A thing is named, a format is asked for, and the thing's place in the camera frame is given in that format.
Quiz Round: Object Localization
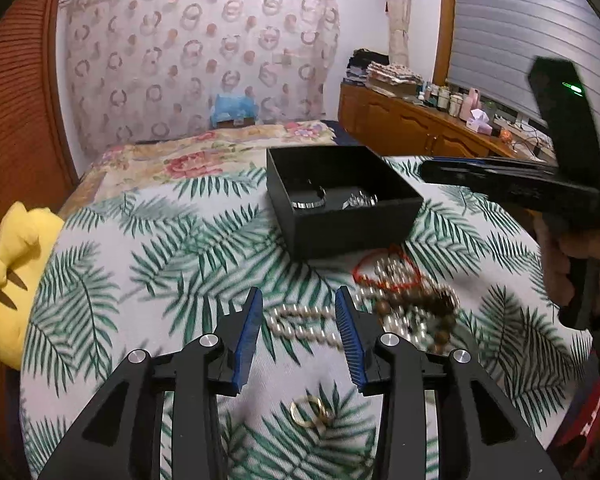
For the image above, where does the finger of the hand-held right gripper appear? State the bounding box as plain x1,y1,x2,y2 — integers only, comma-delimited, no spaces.
431,156,547,171
419,161,502,196

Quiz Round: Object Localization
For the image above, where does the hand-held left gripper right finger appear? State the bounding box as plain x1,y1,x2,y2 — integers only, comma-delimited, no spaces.
335,285,564,480

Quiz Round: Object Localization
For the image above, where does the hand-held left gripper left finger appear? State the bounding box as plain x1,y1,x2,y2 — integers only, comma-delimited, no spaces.
37,287,265,480

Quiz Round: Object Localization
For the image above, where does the long pearl necklace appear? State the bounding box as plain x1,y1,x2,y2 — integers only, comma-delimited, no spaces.
267,302,344,349

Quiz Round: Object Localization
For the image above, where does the red bead bracelet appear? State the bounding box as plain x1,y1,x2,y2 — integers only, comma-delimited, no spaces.
352,249,424,294

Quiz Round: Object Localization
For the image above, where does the pile of bead jewelry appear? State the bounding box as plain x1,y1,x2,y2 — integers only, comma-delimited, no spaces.
362,258,422,302

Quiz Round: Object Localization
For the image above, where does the large gold ring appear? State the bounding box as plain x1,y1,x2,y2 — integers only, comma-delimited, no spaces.
288,396,327,428

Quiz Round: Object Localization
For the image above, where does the brown wooden bead bracelet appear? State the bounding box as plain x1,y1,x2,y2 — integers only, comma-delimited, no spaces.
374,285,462,354

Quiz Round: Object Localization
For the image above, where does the black jewelry box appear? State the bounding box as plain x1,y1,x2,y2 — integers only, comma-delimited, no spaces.
266,145,425,261

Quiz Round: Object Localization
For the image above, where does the silver spiky jewelry piece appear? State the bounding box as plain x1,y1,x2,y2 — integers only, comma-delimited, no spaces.
340,190,380,210

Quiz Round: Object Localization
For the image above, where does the person's right hand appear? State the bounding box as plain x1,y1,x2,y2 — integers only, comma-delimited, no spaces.
534,217,600,311

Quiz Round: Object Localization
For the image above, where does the pink tissue box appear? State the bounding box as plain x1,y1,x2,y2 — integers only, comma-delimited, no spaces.
465,108,496,134

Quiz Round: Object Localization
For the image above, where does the pink bottle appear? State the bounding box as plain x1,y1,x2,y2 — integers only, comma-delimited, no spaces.
460,87,483,121

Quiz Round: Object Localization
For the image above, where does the row of cosmetic bottles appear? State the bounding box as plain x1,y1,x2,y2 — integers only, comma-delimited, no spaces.
420,80,468,117

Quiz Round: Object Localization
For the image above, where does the wooden cabinet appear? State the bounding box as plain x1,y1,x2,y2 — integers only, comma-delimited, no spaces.
338,82,531,162

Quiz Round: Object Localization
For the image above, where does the green leaf print cloth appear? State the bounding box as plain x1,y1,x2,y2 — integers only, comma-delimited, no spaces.
19,154,597,480

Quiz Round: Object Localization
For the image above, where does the navy bed sheet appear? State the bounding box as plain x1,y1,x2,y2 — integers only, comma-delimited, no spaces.
325,120,382,159

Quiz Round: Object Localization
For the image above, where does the patterned folded cloth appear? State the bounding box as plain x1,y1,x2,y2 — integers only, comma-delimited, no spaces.
367,61,424,97

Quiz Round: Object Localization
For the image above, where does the grey window blind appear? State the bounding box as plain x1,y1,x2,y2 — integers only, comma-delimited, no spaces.
449,0,600,128

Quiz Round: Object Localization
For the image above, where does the silver bangle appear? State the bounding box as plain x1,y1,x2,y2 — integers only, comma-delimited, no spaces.
290,185,329,210

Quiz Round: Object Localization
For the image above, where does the stack of dark folded clothes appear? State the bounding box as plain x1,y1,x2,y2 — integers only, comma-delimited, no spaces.
345,48,389,86

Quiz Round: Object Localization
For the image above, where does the cream lace curtain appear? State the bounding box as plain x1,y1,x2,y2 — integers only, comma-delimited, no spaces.
381,0,414,69

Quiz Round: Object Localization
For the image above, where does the floral blanket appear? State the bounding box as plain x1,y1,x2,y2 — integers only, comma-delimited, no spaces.
55,119,342,213

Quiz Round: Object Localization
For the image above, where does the blue plastic bag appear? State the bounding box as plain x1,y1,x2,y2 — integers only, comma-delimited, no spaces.
212,90,259,125

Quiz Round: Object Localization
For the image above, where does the yellow plush toy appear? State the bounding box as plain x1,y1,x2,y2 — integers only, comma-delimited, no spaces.
0,201,64,372

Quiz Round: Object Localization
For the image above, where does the wooden slatted wardrobe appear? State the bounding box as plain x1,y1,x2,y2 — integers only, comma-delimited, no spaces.
0,0,82,281

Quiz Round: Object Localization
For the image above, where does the wooden window frame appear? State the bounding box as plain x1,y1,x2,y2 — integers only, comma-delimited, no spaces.
432,0,457,87

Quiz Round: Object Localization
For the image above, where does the ring patterned wall curtain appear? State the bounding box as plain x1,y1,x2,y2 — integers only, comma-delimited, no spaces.
59,0,342,159

